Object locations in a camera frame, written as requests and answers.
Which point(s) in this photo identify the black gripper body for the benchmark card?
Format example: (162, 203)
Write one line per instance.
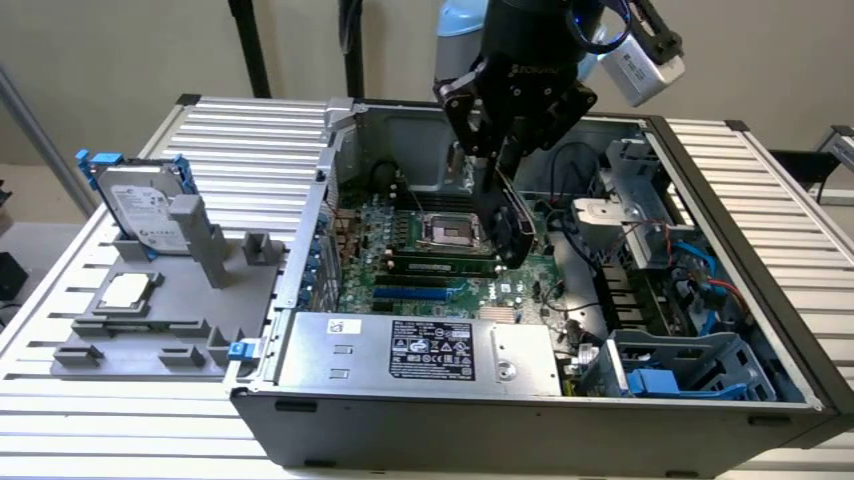
(530, 55)

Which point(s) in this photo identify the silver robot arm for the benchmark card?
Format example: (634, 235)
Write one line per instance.
(457, 45)

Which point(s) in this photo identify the CPU socket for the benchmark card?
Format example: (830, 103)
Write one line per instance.
(450, 232)

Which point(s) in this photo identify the metal drive cage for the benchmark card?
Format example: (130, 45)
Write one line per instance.
(634, 215)

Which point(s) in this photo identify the black tripod leg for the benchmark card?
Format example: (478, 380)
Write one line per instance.
(252, 50)
(351, 50)

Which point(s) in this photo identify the green RAM stick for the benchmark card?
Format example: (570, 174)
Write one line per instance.
(441, 265)

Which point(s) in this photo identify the blue expansion slot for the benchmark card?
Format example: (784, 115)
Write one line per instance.
(417, 292)

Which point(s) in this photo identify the black expansion slot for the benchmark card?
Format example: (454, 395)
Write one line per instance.
(401, 305)

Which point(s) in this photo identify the small chipset heat sink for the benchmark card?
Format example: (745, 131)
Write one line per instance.
(498, 315)

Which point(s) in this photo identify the green motherboard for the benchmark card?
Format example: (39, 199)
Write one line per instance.
(414, 310)

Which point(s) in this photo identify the metal stand with black plate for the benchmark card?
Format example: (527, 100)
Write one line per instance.
(810, 165)

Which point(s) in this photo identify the silver power supply unit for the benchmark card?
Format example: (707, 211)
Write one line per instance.
(414, 355)

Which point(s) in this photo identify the grey-blue plastic disk bay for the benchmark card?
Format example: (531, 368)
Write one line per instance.
(681, 350)

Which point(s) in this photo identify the silver hard disk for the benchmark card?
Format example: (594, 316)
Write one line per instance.
(143, 210)

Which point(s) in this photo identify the blue case latch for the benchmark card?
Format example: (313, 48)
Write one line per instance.
(242, 350)

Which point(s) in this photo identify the blue disk carrier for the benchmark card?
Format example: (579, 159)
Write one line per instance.
(84, 165)

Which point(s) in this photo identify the black open PC case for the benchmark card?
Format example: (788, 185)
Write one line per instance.
(467, 430)

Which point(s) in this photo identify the silver CPU chip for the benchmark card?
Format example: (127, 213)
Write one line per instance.
(128, 292)

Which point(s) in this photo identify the grey parts rack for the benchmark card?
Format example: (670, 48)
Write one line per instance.
(167, 345)

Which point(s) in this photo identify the black box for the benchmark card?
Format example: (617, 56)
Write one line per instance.
(10, 275)

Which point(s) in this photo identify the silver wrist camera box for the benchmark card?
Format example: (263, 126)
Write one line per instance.
(643, 72)

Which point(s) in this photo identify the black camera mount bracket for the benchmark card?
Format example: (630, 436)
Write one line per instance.
(661, 27)

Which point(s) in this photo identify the aluminium frame bar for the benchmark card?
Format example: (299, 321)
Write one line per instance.
(40, 135)

